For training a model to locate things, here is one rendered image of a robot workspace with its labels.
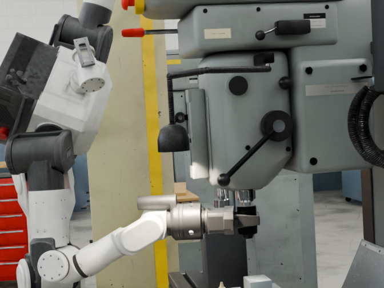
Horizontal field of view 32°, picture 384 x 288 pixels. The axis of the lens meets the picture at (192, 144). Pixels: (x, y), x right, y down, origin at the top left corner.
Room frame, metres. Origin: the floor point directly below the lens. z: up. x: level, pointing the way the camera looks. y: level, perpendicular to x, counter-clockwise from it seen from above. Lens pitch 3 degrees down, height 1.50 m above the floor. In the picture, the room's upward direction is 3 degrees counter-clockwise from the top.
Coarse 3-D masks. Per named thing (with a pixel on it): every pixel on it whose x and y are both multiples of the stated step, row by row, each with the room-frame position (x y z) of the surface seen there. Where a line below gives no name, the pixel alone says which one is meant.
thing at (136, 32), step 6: (126, 30) 1.63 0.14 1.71; (132, 30) 1.63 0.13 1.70; (138, 30) 1.63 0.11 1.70; (144, 30) 1.64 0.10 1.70; (150, 30) 1.65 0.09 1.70; (156, 30) 1.65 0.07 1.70; (162, 30) 1.65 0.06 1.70; (168, 30) 1.65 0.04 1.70; (174, 30) 1.66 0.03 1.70; (126, 36) 1.63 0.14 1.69; (132, 36) 1.64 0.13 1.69; (138, 36) 1.64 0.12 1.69
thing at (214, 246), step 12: (204, 240) 1.98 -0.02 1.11; (216, 240) 1.92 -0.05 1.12; (228, 240) 1.92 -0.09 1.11; (240, 240) 1.93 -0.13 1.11; (204, 252) 2.01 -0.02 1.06; (216, 252) 1.92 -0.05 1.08; (228, 252) 1.92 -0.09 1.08; (240, 252) 1.93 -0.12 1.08; (204, 264) 2.04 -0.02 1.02; (216, 264) 1.92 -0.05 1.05; (228, 264) 1.92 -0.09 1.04; (240, 264) 1.93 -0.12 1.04; (204, 276) 2.07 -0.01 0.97; (216, 276) 1.92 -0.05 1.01; (228, 276) 1.92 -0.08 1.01; (240, 276) 1.93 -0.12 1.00
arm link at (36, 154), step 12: (12, 144) 1.65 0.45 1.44; (24, 144) 1.64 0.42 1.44; (36, 144) 1.64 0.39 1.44; (48, 144) 1.64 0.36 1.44; (12, 156) 1.64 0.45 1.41; (24, 156) 1.63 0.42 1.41; (36, 156) 1.63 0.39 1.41; (48, 156) 1.63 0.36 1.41; (24, 168) 1.65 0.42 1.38; (36, 168) 1.63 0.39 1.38; (48, 168) 1.63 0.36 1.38; (36, 180) 1.63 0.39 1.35; (48, 180) 1.63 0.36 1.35; (60, 180) 1.65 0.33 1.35
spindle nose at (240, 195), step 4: (236, 192) 1.58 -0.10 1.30; (240, 192) 1.57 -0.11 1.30; (244, 192) 1.56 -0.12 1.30; (248, 192) 1.56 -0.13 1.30; (236, 196) 1.58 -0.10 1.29; (240, 196) 1.57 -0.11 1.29; (244, 196) 1.56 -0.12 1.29; (248, 196) 1.56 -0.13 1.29; (240, 200) 1.57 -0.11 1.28; (244, 200) 1.56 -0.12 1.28
